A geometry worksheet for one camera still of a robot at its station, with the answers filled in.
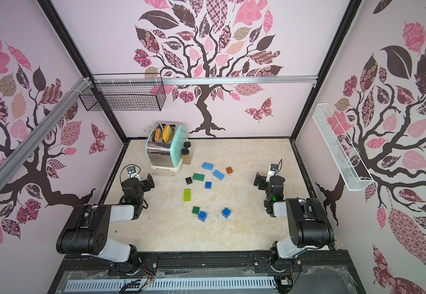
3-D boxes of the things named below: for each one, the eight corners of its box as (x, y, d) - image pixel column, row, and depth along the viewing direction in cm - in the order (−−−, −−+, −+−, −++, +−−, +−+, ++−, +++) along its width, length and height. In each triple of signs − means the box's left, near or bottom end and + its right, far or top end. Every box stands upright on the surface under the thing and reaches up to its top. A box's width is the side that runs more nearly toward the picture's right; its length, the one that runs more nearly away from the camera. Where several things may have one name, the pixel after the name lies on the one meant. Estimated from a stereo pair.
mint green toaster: (153, 172, 106) (142, 150, 91) (161, 145, 121) (152, 121, 105) (182, 172, 106) (176, 150, 90) (186, 144, 121) (181, 121, 105)
